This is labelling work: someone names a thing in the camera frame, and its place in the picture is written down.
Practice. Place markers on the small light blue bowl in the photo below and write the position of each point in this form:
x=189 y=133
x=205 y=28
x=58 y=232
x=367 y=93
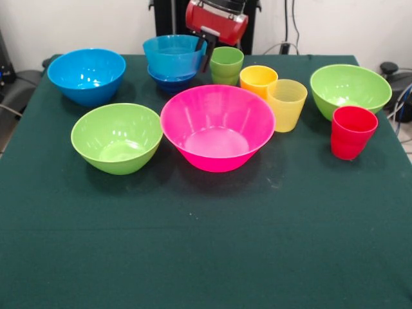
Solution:
x=174 y=61

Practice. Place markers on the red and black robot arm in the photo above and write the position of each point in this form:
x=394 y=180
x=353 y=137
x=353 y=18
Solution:
x=225 y=4

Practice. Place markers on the small dark blue bowl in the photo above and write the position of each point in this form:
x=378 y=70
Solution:
x=170 y=85

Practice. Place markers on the grey pedestal foot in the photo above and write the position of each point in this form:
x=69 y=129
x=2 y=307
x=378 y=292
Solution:
x=399 y=80
x=22 y=87

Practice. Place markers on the red plastic cup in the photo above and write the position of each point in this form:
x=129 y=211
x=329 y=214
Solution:
x=352 y=138

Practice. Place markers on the orange-yellow plastic cup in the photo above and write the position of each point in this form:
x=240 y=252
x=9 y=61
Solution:
x=256 y=80

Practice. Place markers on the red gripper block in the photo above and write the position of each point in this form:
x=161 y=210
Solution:
x=215 y=24

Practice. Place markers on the green plastic bowl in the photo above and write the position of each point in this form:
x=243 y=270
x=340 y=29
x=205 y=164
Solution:
x=116 y=141
x=351 y=90

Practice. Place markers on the large pink plastic bowl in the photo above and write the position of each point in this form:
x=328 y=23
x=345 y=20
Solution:
x=215 y=135

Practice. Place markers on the dark green tablecloth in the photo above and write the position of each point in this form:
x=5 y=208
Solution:
x=206 y=241

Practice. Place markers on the green plastic cup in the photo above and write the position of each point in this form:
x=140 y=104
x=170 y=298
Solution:
x=227 y=64

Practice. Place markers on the large blue plastic bowl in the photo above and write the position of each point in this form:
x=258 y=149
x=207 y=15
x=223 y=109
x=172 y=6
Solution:
x=86 y=77

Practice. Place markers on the pale yellow translucent cup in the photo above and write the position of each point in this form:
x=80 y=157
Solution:
x=286 y=109

